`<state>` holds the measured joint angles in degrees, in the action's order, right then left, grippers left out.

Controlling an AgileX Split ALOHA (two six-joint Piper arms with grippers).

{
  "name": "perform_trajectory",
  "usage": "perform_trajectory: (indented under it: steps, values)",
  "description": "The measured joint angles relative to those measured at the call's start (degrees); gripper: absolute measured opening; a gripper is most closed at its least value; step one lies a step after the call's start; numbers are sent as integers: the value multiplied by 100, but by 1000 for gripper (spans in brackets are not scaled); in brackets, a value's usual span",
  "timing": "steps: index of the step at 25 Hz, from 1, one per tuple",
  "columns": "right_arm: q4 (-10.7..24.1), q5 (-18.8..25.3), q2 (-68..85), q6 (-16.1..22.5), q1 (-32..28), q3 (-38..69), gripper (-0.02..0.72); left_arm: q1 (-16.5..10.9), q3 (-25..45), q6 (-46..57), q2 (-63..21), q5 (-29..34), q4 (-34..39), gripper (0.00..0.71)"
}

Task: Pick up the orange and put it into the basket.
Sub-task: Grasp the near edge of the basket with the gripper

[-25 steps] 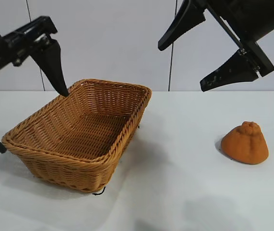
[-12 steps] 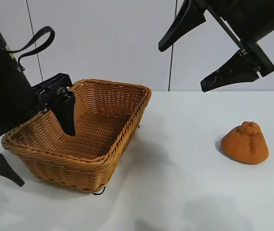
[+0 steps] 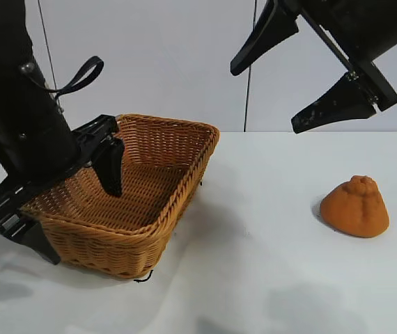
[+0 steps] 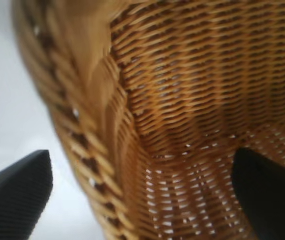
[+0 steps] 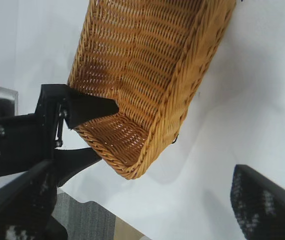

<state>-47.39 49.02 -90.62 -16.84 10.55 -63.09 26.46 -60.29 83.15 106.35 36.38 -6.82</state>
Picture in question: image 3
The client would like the brown woven wicker basket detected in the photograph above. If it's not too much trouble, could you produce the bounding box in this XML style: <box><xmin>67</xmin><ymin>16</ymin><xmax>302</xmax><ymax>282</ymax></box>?
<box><xmin>20</xmin><ymin>113</ymin><xmax>221</xmax><ymax>280</ymax></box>

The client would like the orange cone-shaped bread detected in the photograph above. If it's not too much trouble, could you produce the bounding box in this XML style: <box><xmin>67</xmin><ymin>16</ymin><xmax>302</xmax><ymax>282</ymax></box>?
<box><xmin>320</xmin><ymin>175</ymin><xmax>391</xmax><ymax>239</ymax></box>

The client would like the black cable loop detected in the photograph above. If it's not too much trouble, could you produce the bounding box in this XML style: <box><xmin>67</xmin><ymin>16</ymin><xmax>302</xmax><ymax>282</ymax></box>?
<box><xmin>46</xmin><ymin>55</ymin><xmax>105</xmax><ymax>99</ymax></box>

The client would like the small black thread piece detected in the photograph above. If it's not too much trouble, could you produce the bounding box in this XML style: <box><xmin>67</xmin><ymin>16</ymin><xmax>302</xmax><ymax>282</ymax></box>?
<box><xmin>133</xmin><ymin>269</ymin><xmax>155</xmax><ymax>283</ymax></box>

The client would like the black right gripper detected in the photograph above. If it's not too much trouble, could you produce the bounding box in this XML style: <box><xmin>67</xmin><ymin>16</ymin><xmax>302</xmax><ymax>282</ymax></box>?
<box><xmin>229</xmin><ymin>0</ymin><xmax>397</xmax><ymax>135</ymax></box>

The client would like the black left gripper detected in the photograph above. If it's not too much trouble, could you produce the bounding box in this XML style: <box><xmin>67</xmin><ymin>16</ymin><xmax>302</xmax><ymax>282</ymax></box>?
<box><xmin>0</xmin><ymin>65</ymin><xmax>125</xmax><ymax>267</ymax></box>

